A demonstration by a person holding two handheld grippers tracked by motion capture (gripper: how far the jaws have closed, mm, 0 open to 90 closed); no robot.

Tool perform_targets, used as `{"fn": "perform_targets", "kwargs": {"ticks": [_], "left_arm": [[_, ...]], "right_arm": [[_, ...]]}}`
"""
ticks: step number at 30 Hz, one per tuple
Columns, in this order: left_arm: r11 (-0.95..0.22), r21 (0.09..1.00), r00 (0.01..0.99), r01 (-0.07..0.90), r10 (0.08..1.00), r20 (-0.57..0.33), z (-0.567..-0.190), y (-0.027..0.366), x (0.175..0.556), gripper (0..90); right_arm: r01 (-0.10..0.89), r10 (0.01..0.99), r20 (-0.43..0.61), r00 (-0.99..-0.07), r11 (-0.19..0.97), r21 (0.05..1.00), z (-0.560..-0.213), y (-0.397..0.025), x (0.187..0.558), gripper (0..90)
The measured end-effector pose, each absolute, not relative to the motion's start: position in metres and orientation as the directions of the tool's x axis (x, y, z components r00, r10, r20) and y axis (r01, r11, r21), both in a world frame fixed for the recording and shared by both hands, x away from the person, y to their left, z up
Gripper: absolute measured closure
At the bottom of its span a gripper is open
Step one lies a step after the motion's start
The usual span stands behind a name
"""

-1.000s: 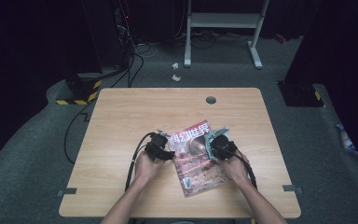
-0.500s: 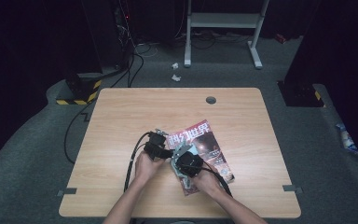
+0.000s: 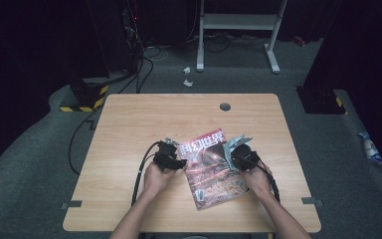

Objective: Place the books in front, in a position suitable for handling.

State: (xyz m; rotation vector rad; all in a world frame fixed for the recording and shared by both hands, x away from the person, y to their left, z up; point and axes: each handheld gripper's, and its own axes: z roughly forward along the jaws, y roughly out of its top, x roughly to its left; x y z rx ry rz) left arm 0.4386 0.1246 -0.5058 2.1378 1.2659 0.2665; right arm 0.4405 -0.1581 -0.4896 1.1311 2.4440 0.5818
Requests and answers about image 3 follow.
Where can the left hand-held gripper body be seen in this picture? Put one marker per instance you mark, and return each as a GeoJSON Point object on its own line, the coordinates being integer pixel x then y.
{"type": "Point", "coordinates": [164, 154]}

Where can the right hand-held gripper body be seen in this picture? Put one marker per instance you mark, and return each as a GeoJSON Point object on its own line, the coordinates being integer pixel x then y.
{"type": "Point", "coordinates": [245, 157]}

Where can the dark equipment rack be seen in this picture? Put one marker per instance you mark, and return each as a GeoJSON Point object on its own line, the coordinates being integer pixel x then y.
{"type": "Point", "coordinates": [112, 36]}

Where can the black yellow striped base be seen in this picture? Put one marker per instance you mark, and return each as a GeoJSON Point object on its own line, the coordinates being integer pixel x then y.
{"type": "Point", "coordinates": [86, 98]}

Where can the red floor object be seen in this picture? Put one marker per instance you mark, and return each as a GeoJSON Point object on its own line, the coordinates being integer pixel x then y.
{"type": "Point", "coordinates": [299, 41]}

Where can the person's right hand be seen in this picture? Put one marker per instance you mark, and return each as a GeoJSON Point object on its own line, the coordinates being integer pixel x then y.
{"type": "Point", "coordinates": [257, 182]}

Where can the crumpled white paper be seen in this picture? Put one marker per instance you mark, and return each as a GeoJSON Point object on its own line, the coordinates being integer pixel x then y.
{"type": "Point", "coordinates": [187, 70]}
{"type": "Point", "coordinates": [187, 83]}

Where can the grey tape strip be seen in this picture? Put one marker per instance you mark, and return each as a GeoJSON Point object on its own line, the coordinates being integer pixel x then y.
{"type": "Point", "coordinates": [313, 201]}
{"type": "Point", "coordinates": [72, 204]}

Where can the person's left hand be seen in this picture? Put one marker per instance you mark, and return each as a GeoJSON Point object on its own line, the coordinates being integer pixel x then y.
{"type": "Point", "coordinates": [157, 181]}

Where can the red cover magazine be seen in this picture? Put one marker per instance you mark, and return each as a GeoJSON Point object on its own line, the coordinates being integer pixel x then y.
{"type": "Point", "coordinates": [212, 176]}

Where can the blue white packet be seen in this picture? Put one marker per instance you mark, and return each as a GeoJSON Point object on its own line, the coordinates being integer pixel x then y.
{"type": "Point", "coordinates": [368, 149]}

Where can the white metal stand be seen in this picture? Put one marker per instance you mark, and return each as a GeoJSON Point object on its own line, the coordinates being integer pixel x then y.
{"type": "Point", "coordinates": [238, 21]}

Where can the black base with yellow mark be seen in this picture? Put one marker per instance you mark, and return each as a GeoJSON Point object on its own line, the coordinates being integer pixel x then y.
{"type": "Point", "coordinates": [321, 101]}

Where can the light blue cloth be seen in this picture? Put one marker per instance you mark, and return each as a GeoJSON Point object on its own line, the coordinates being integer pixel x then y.
{"type": "Point", "coordinates": [235, 144]}

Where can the grey table grommet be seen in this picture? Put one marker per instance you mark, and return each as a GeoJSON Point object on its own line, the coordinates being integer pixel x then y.
{"type": "Point", "coordinates": [225, 107]}

